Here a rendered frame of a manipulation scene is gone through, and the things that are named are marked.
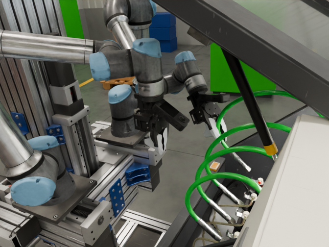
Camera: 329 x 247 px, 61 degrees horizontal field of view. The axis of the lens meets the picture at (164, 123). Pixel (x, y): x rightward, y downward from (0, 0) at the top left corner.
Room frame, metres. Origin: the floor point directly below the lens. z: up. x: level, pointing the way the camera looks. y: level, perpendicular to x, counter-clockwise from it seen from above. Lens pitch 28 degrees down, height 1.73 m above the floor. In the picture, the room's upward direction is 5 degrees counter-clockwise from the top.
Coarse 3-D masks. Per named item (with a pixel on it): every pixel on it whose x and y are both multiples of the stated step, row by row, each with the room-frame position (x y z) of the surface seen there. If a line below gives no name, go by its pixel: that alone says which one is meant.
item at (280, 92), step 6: (264, 90) 0.74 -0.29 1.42; (270, 90) 0.72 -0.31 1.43; (276, 90) 0.71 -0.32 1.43; (288, 96) 0.69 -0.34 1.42; (234, 102) 0.79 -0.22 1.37; (228, 108) 0.81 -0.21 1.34; (222, 114) 0.82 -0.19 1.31; (318, 114) 0.63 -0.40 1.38; (216, 126) 0.83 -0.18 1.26; (222, 144) 0.82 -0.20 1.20
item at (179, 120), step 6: (156, 102) 0.74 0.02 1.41; (162, 102) 0.75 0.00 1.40; (156, 108) 0.73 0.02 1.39; (162, 108) 0.73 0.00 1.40; (168, 108) 0.73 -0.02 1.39; (174, 108) 0.74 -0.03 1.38; (162, 114) 0.72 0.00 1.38; (168, 114) 0.71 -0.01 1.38; (174, 114) 0.72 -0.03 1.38; (180, 114) 0.73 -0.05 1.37; (168, 120) 0.71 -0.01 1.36; (174, 120) 0.70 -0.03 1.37; (180, 120) 0.70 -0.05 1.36; (186, 120) 0.71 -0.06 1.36; (174, 126) 0.70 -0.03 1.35; (180, 126) 0.69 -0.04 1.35
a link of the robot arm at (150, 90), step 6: (138, 84) 0.75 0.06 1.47; (144, 84) 0.73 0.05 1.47; (150, 84) 0.72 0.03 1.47; (156, 84) 0.73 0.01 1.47; (162, 84) 0.74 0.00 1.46; (138, 90) 0.76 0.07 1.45; (144, 90) 0.73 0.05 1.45; (150, 90) 0.72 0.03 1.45; (156, 90) 0.73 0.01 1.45; (162, 90) 0.74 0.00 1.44; (144, 96) 0.73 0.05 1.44; (150, 96) 0.72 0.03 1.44; (156, 96) 0.73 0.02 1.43
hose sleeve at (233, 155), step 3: (231, 153) 0.79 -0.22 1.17; (234, 153) 0.79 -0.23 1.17; (234, 156) 0.78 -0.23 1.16; (237, 156) 0.78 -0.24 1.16; (237, 159) 0.77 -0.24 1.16; (240, 159) 0.77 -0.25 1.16; (237, 162) 0.77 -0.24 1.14; (240, 162) 0.77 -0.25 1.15; (243, 162) 0.77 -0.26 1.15; (240, 165) 0.77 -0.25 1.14; (243, 165) 0.76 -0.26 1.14; (246, 165) 0.76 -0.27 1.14; (243, 168) 0.76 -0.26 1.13
